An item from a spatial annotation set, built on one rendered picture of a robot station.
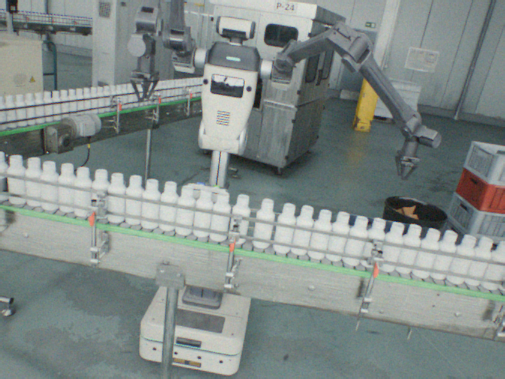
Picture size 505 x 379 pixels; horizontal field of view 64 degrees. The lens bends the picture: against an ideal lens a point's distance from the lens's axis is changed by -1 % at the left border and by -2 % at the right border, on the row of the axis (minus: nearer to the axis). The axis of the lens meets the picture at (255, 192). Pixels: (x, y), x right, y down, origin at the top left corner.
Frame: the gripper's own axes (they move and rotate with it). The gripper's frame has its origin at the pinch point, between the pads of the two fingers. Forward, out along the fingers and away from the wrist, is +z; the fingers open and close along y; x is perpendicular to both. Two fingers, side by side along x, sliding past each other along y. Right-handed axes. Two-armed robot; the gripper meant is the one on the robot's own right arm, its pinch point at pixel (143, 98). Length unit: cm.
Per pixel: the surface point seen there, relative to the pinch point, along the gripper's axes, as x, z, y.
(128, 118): -61, 47, -146
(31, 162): -31.3, 24.1, 16.5
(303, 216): 60, 25, 17
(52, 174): -23.9, 26.9, 16.8
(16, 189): -36, 34, 18
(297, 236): 60, 33, 17
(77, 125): -68, 40, -84
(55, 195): -23.1, 34.3, 17.2
